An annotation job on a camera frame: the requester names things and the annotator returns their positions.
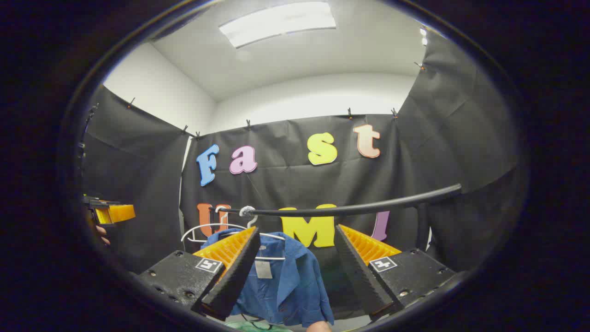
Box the black backdrop cloth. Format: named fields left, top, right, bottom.
left=82, top=32, right=521, bottom=319

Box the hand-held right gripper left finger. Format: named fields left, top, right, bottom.
left=138, top=226, right=261, bottom=322

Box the blue corduroy jacket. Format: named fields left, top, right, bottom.
left=201, top=229, right=335, bottom=328

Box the white plastic hanger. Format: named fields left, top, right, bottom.
left=181, top=206, right=252, bottom=244
left=248, top=213, right=287, bottom=261

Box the row of black cloth clips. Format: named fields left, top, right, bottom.
left=127, top=62, right=425, bottom=139

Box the ceiling light panel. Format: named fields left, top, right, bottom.
left=219, top=1, right=337, bottom=49

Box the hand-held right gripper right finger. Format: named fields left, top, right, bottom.
left=334, top=225, right=457, bottom=322

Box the green laundry hamper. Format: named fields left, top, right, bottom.
left=226, top=320, right=295, bottom=332

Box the black clothes rack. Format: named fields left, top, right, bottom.
left=210, top=184, right=462, bottom=252

